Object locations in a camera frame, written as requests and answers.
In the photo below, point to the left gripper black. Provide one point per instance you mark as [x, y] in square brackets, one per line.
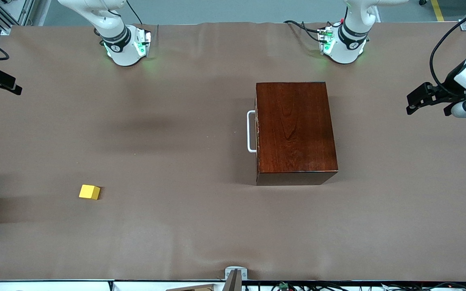
[452, 84]

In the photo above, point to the yellow block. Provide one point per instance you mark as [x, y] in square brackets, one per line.
[88, 192]

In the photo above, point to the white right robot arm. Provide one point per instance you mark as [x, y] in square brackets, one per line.
[115, 36]

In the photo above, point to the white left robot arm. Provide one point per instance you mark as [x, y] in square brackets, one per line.
[350, 40]

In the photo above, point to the dark wooden drawer cabinet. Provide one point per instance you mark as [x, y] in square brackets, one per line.
[293, 125]

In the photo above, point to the brown table cover mat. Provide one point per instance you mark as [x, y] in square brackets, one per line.
[136, 242]

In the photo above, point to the brown cardboard piece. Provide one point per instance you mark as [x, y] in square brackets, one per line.
[196, 288]

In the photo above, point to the aluminium frame with diagonal bars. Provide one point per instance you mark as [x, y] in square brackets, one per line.
[5, 29]

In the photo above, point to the grey metal bracket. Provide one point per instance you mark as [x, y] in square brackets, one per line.
[244, 275]

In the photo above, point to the grey upright post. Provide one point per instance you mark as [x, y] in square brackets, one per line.
[235, 283]

